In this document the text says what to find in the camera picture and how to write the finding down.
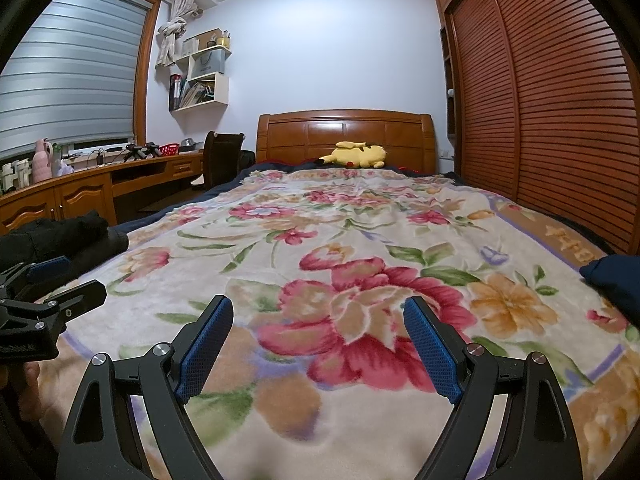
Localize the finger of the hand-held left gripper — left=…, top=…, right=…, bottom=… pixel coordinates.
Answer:
left=30, top=280, right=107, bottom=333
left=0, top=255, right=72, bottom=291

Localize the black double-breasted coat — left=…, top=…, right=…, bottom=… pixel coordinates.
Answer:
left=0, top=210, right=111, bottom=273

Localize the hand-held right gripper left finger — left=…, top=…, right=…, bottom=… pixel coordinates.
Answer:
left=57, top=294, right=235, bottom=480

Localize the white desk organizer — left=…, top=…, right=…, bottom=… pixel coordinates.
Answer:
left=0, top=159, right=30, bottom=194

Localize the wooden desk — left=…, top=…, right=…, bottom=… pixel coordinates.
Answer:
left=0, top=147, right=206, bottom=236

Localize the pink bottle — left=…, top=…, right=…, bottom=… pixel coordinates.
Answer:
left=32, top=139, right=54, bottom=181

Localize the grey paper bag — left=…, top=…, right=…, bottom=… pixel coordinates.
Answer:
left=192, top=49, right=226, bottom=79

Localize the grey window blind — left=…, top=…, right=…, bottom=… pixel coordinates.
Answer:
left=0, top=0, right=153, bottom=161

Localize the floral blanket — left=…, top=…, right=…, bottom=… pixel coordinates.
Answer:
left=37, top=167, right=640, bottom=480

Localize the tied beige curtain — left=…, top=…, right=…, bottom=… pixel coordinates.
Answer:
left=155, top=0, right=201, bottom=68

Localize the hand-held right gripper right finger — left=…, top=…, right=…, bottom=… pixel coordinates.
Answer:
left=402, top=295, right=583, bottom=480

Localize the cardboard box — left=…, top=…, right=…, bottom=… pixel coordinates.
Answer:
left=192, top=29, right=223, bottom=51

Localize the stack of books and papers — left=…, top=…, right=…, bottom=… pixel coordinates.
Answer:
left=181, top=80, right=216, bottom=108

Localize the dark blue cloth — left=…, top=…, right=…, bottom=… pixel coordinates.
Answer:
left=580, top=255, right=640, bottom=291

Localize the wooden bed headboard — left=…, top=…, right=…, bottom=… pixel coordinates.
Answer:
left=256, top=109, right=437, bottom=176

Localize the dark brown chair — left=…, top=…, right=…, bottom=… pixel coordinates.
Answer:
left=191, top=131, right=246, bottom=192

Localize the yellow plush toy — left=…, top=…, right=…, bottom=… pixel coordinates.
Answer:
left=315, top=141, right=387, bottom=169

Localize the white wall shelf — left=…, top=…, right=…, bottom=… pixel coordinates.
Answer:
left=169, top=45, right=233, bottom=113

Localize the wooden louvered wardrobe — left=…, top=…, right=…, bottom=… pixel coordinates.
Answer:
left=432, top=0, right=640, bottom=256

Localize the wooden window frame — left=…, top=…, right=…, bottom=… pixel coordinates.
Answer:
left=75, top=0, right=162, bottom=148

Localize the person's left hand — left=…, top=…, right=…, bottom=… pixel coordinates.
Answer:
left=15, top=360, right=45, bottom=421

